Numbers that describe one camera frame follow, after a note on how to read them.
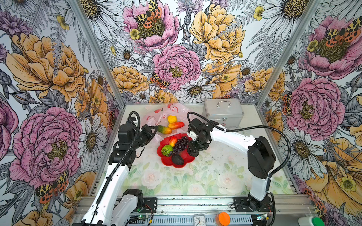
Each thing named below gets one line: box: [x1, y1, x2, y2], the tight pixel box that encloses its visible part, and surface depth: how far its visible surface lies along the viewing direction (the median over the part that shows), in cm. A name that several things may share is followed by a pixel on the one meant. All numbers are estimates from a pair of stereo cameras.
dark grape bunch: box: [168, 136, 190, 157], surface depth 93 cm
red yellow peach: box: [169, 136, 178, 148], surface depth 96 cm
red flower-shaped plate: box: [156, 133, 185, 167], surface depth 91 cm
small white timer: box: [192, 213, 207, 226], surface depth 70 cm
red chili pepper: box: [167, 121, 185, 130], surface depth 106 cm
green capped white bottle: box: [297, 216, 326, 226], surface depth 65 cm
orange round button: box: [214, 211, 231, 226], surface depth 64 cm
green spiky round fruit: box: [161, 145, 173, 157], surface depth 90 cm
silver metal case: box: [202, 98, 245, 130], surface depth 101 cm
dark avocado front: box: [171, 154, 185, 165], surface depth 87 cm
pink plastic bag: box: [140, 103, 193, 139], surface depth 101 cm
